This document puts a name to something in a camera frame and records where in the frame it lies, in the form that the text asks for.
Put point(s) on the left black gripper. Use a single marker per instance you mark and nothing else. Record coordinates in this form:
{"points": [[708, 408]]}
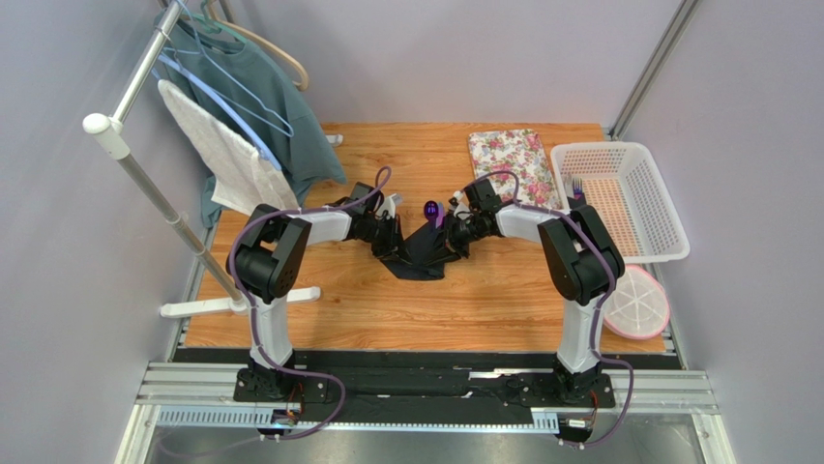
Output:
{"points": [[395, 245]]}

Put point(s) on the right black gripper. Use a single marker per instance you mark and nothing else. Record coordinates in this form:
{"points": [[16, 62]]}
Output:
{"points": [[453, 239]]}

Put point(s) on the black paper napkin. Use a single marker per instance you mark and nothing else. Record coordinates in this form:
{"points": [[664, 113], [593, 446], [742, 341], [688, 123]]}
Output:
{"points": [[425, 256]]}

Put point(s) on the purple spoon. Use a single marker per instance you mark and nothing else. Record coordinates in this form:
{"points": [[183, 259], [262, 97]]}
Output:
{"points": [[432, 210]]}

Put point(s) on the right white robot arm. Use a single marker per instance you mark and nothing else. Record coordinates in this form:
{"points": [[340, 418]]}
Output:
{"points": [[583, 262]]}

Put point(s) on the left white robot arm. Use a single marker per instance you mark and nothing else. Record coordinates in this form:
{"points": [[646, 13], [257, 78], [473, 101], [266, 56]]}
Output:
{"points": [[266, 258]]}

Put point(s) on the floral tray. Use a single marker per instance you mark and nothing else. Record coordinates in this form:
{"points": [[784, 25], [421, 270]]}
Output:
{"points": [[522, 153]]}

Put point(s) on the purple fork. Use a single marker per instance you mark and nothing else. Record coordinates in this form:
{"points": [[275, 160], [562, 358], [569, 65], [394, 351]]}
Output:
{"points": [[575, 190]]}

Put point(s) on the white towel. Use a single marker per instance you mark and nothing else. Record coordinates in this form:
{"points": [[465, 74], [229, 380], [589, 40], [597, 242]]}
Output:
{"points": [[244, 177]]}

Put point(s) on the blue hanger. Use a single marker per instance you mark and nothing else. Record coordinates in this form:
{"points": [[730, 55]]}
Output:
{"points": [[169, 56]]}

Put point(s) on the white plastic basket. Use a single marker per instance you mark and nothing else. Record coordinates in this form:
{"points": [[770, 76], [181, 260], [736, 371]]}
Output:
{"points": [[623, 183]]}

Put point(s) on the wooden hanger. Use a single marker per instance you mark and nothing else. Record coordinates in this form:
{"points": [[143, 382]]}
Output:
{"points": [[221, 13]]}

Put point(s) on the pink rimmed mesh cover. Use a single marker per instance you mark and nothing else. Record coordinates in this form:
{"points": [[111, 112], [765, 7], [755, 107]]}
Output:
{"points": [[638, 308]]}

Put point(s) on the teal shirt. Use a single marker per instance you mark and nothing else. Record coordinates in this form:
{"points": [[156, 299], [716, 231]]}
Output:
{"points": [[307, 158]]}

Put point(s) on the silver clothes rack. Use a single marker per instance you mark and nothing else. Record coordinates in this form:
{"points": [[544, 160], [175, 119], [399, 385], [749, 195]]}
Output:
{"points": [[117, 136]]}

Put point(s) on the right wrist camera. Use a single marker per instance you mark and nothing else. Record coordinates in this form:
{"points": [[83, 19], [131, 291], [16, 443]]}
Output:
{"points": [[458, 207]]}

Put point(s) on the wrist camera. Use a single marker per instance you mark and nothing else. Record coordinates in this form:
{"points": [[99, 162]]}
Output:
{"points": [[458, 207], [388, 206]]}

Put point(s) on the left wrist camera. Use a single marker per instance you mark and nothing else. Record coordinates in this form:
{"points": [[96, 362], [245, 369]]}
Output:
{"points": [[388, 206]]}

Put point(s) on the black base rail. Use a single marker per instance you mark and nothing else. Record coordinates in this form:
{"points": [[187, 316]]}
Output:
{"points": [[428, 388]]}

